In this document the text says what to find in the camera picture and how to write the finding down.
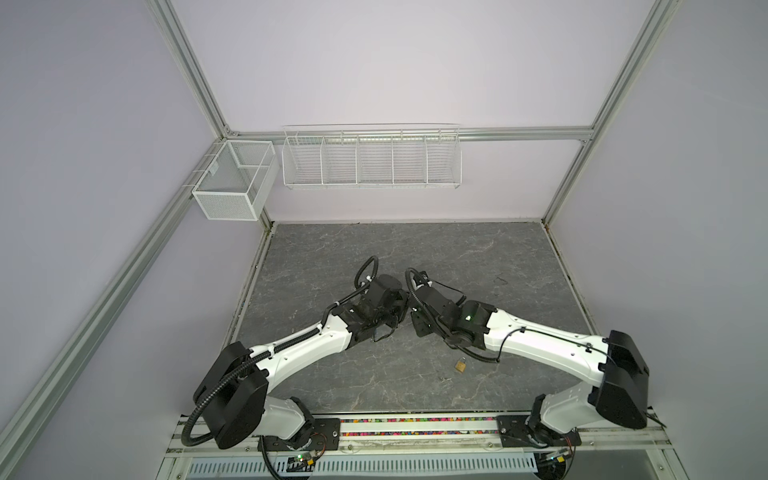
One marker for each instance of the white mesh box basket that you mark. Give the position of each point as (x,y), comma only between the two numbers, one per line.
(237,181)

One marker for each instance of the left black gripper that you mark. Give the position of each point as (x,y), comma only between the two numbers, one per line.
(403,298)

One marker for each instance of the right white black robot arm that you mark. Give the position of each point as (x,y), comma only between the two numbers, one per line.
(612,373)

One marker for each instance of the black rubber band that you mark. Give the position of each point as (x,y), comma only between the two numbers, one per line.
(501,279)

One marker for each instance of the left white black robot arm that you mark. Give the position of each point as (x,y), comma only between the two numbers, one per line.
(234,400)

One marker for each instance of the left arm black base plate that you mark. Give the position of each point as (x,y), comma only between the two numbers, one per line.
(323,434)

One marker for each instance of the white vented cable duct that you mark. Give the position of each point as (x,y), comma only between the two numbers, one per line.
(343,466)

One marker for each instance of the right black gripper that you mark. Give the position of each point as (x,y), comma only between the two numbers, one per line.
(420,329)

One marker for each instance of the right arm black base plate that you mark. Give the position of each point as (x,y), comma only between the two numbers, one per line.
(514,431)

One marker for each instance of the white wire shelf basket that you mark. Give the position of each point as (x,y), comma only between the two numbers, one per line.
(373,156)

